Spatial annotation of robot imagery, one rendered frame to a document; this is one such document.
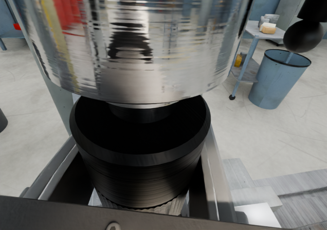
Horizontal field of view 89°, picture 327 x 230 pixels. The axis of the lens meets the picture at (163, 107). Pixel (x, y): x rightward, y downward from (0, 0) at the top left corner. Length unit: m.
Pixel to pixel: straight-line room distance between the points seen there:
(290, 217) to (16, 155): 1.87
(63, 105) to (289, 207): 0.62
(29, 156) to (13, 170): 0.14
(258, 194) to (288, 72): 1.98
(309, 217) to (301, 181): 0.09
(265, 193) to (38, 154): 1.73
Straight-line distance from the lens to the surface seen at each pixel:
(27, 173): 1.77
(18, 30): 4.53
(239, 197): 0.34
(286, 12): 5.25
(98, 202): 0.51
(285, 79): 2.31
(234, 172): 0.41
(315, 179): 0.61
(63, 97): 0.54
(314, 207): 0.56
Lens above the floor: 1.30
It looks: 39 degrees down
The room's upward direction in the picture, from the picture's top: 5 degrees clockwise
